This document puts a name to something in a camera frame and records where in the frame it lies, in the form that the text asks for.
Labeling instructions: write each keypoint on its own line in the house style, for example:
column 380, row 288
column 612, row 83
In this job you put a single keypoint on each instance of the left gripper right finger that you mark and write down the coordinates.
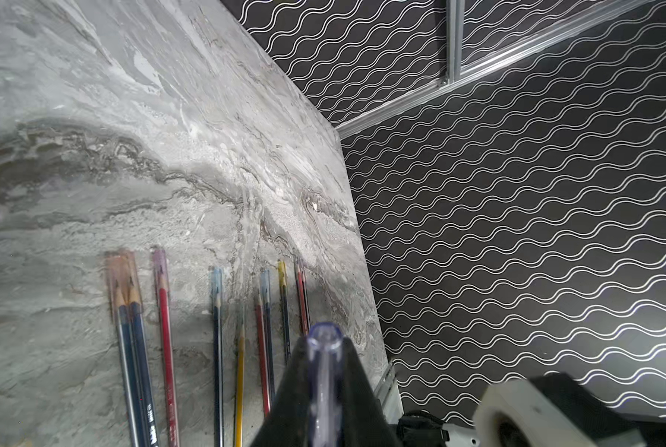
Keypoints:
column 362, row 422

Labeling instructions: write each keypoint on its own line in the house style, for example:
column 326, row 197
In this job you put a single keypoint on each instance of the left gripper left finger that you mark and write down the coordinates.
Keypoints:
column 287, row 423

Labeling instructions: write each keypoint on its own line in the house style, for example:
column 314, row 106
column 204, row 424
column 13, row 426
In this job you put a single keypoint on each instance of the clear purple pencil cap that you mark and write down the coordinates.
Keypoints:
column 325, row 356

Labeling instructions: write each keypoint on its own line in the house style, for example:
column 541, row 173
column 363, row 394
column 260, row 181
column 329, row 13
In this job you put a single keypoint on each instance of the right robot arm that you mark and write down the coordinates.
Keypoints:
column 550, row 410

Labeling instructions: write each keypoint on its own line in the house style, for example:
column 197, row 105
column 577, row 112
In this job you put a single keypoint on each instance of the blue pencil blue cap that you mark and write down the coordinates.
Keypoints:
column 265, row 287

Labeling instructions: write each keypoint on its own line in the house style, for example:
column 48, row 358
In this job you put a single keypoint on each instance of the dark pencil yellow cap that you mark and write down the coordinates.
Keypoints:
column 282, row 278

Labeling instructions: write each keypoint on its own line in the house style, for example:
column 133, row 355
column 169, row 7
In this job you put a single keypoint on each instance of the red pencil pair right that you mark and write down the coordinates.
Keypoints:
column 303, row 297

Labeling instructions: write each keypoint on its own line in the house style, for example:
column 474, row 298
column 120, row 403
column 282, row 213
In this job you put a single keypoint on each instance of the dark blue pencil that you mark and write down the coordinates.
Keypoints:
column 216, row 297

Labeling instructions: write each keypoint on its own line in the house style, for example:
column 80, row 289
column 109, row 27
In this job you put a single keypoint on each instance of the red pencil pink cap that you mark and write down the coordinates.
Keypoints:
column 162, row 291

